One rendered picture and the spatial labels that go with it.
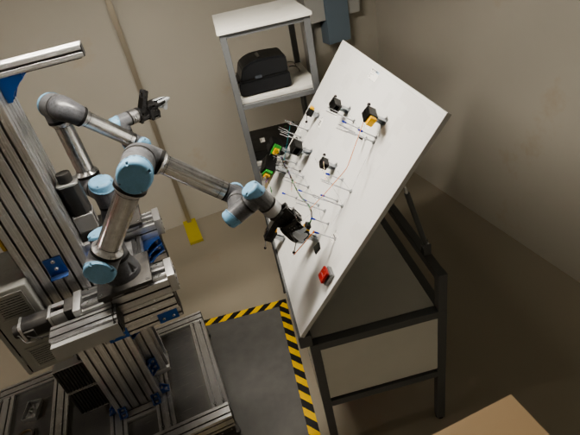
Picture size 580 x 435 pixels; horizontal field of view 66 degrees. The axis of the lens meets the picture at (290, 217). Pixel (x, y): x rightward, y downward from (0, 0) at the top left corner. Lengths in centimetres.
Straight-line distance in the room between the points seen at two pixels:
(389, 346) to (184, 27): 290
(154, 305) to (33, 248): 54
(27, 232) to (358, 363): 149
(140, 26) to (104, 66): 41
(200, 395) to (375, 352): 107
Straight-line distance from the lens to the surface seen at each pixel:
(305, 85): 270
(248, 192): 162
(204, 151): 422
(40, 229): 207
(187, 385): 277
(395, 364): 220
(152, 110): 256
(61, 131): 238
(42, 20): 392
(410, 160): 158
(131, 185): 157
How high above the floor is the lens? 228
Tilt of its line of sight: 33 degrees down
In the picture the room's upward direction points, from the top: 12 degrees counter-clockwise
